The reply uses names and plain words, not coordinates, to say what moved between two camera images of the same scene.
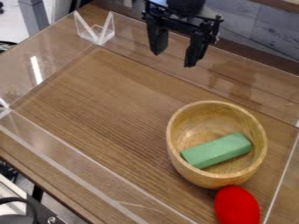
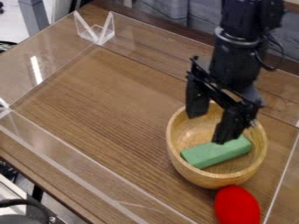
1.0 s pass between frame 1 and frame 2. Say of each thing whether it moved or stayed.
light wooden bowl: stayed
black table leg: stayed
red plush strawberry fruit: stayed
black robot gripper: moved
